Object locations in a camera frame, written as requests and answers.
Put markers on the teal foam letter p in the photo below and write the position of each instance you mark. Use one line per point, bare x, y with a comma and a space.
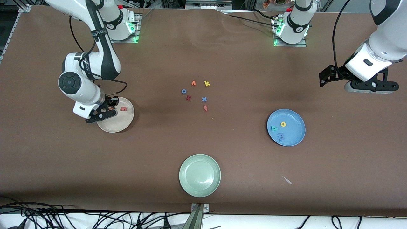
273, 129

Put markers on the small orange object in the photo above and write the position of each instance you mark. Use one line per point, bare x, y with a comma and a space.
266, 3

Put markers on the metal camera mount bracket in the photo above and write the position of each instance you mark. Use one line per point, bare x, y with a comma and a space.
198, 216

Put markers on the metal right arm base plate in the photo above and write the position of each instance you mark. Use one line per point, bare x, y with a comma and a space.
122, 41

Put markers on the pale green plate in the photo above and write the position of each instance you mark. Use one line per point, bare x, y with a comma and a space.
199, 175

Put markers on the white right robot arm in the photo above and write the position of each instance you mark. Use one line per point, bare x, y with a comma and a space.
79, 86

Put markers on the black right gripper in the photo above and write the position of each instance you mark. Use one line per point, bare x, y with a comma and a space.
110, 101

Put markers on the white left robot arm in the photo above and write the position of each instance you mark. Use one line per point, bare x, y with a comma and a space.
295, 28

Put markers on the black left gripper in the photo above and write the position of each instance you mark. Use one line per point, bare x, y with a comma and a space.
341, 72

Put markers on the brown table cover sheet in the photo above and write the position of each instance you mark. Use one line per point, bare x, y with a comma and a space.
203, 143

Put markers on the blue plate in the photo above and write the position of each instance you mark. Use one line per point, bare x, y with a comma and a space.
292, 121

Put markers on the small white paper scrap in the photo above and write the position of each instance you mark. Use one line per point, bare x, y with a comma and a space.
287, 180

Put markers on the blue foam letter m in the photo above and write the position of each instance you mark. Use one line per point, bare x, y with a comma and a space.
281, 138

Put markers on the grey metal frame bar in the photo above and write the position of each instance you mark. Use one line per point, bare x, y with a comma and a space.
206, 4

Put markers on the beige brown plate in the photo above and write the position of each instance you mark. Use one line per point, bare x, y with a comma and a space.
122, 122

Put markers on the aluminium frame rail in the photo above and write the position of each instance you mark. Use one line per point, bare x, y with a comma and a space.
12, 31

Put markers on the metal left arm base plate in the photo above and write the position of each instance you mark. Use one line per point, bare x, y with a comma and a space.
291, 45

